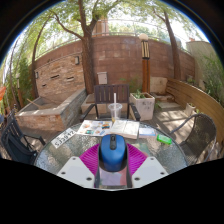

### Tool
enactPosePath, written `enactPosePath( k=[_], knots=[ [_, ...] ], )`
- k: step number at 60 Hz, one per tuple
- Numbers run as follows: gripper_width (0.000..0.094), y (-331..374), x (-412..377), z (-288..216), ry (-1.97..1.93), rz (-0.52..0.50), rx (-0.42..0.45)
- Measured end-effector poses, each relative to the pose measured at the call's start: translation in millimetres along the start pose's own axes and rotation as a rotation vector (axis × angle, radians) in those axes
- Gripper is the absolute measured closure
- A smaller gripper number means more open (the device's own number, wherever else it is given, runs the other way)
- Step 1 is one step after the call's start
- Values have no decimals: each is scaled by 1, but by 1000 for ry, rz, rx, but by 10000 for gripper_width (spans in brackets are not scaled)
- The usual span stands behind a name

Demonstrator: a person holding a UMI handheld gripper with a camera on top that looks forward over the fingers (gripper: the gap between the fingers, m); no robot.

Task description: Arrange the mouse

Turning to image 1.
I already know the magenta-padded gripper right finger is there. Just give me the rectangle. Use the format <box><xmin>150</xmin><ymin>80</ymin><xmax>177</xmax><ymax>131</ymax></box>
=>
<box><xmin>126</xmin><ymin>143</ymin><xmax>169</xmax><ymax>190</ymax></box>

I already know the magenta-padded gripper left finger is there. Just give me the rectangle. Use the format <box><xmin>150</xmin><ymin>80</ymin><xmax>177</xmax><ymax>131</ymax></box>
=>
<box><xmin>56</xmin><ymin>143</ymin><xmax>102</xmax><ymax>190</ymax></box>

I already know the blue and black computer mouse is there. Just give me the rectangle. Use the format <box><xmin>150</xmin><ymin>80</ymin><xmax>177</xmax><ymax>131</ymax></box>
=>
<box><xmin>99</xmin><ymin>133</ymin><xmax>128</xmax><ymax>173</ymax></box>

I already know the pink patterned mouse pad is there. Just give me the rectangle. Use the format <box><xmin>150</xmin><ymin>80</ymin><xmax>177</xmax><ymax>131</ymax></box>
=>
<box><xmin>99</xmin><ymin>165</ymin><xmax>129</xmax><ymax>188</ymax></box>

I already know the small green box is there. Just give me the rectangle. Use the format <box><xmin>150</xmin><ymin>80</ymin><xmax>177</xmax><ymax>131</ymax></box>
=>
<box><xmin>156</xmin><ymin>133</ymin><xmax>173</xmax><ymax>145</ymax></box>

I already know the white licence plate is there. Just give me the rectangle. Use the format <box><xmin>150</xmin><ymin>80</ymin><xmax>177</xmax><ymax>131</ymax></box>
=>
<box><xmin>50</xmin><ymin>127</ymin><xmax>78</xmax><ymax>149</ymax></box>

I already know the small white booklet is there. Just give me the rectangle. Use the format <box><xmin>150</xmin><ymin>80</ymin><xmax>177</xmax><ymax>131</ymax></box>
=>
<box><xmin>138</xmin><ymin>126</ymin><xmax>157</xmax><ymax>139</ymax></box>

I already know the colourful printed magazine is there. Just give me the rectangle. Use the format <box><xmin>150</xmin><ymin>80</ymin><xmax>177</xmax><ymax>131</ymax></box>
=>
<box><xmin>76</xmin><ymin>119</ymin><xmax>114</xmax><ymax>137</ymax></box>

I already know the open white book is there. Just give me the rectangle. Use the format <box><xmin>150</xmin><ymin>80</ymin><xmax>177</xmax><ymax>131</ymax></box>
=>
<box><xmin>109</xmin><ymin>119</ymin><xmax>141</xmax><ymax>140</ymax></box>

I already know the raised stone garden bed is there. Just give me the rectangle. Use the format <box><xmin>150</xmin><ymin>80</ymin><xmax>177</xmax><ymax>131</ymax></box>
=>
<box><xmin>15</xmin><ymin>88</ymin><xmax>88</xmax><ymax>132</ymax></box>

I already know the dark wicker patio chair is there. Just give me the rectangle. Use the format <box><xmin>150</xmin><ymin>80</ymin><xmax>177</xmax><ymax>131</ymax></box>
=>
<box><xmin>169</xmin><ymin>113</ymin><xmax>218</xmax><ymax>164</ymax></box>

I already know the black slatted patio chair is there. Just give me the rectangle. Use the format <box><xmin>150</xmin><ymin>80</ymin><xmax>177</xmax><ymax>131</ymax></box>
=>
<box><xmin>0</xmin><ymin>109</ymin><xmax>47</xmax><ymax>165</ymax></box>

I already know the white square planter with plant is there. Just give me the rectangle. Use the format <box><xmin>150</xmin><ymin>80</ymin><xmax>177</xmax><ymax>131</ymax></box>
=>
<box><xmin>129</xmin><ymin>91</ymin><xmax>156</xmax><ymax>122</ymax></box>

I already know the clear plastic cup with straw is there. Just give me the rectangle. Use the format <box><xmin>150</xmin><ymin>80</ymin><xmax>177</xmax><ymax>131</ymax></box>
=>
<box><xmin>107</xmin><ymin>92</ymin><xmax>123</xmax><ymax>122</ymax></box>

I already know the small white plant pot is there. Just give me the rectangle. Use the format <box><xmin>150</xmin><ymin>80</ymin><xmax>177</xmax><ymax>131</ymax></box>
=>
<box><xmin>185</xmin><ymin>101</ymin><xmax>198</xmax><ymax>118</ymax></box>

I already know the dark wooden slatted chair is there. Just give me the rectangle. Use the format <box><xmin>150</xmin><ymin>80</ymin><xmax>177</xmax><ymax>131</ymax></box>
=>
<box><xmin>79</xmin><ymin>83</ymin><xmax>142</xmax><ymax>123</ymax></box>

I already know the beige stone slab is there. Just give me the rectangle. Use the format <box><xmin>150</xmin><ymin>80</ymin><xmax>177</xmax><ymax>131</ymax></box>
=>
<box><xmin>149</xmin><ymin>76</ymin><xmax>169</xmax><ymax>95</ymax></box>

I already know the curved wooden bench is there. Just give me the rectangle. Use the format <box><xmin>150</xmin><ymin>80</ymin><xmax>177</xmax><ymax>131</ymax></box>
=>
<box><xmin>165</xmin><ymin>78</ymin><xmax>224</xmax><ymax>144</ymax></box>

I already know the thin leaning tree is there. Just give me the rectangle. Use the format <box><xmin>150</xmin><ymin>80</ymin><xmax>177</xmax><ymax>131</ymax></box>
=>
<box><xmin>29</xmin><ymin>19</ymin><xmax>51</xmax><ymax>99</ymax></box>

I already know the thick forked tree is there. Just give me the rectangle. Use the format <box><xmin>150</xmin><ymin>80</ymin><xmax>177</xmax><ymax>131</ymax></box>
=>
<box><xmin>49</xmin><ymin>0</ymin><xmax>111</xmax><ymax>95</ymax></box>

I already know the slim straight tree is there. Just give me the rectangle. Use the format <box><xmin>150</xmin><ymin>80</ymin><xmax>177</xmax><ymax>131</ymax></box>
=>
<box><xmin>153</xmin><ymin>8</ymin><xmax>183</xmax><ymax>81</ymax></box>

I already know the grey wall utility box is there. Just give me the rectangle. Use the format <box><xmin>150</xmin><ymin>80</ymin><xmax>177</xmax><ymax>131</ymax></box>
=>
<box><xmin>96</xmin><ymin>71</ymin><xmax>109</xmax><ymax>86</ymax></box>

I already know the wooden garden lamp post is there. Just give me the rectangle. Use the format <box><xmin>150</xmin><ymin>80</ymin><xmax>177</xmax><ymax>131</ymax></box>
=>
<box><xmin>138</xmin><ymin>32</ymin><xmax>152</xmax><ymax>94</ymax></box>

